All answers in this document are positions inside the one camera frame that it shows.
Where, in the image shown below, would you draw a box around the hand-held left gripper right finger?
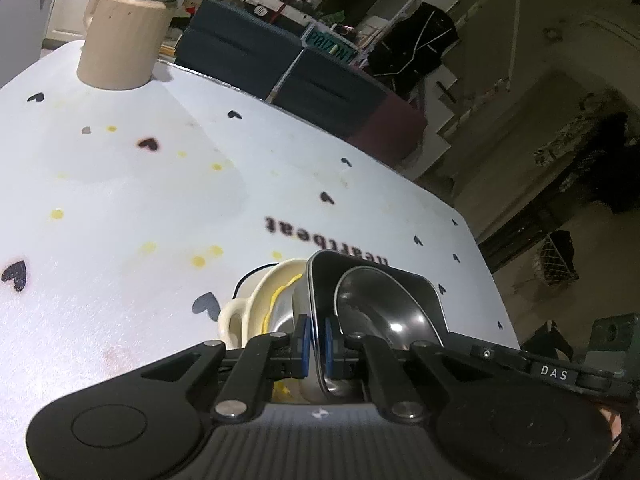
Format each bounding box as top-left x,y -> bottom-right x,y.
324,316 -> 505,421

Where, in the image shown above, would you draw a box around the black hanging garment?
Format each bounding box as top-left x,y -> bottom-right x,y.
367,2 -> 460,93

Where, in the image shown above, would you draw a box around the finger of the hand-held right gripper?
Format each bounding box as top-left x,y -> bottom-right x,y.
444,332 -> 525,362

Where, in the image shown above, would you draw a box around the white lower kitchen cabinets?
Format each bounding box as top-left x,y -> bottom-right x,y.
42,0 -> 108,51

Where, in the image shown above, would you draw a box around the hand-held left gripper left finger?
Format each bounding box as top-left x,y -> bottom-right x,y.
142,314 -> 311,421

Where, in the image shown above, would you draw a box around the beige jug with steel lid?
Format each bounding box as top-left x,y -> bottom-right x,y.
76,0 -> 196,90

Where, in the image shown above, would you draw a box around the round steel bowl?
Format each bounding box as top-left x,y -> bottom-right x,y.
334,266 -> 443,356

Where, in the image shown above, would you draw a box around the teal framed sign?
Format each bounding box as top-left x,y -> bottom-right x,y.
300,25 -> 358,67

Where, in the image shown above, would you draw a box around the small white yellow-rimmed bowl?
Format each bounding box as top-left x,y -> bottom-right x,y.
260,275 -> 306,403

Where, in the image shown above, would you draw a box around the black wire basket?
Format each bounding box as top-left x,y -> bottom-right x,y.
532,230 -> 581,288

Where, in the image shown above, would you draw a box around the maroon sofa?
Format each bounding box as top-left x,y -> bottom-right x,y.
345,92 -> 428,168

